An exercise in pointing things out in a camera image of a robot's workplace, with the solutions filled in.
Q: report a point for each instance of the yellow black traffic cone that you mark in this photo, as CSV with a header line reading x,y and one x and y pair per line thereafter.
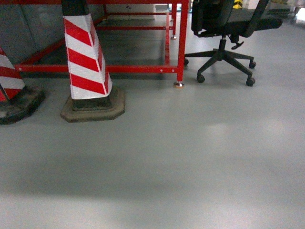
x,y
238,4

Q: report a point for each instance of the black office chair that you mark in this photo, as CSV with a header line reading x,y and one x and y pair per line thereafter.
x,y
218,18

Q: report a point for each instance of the red metal frame table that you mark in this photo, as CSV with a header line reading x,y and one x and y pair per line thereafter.
x,y
137,47

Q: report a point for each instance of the red white striped bollard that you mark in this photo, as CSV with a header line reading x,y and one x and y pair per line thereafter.
x,y
93,97

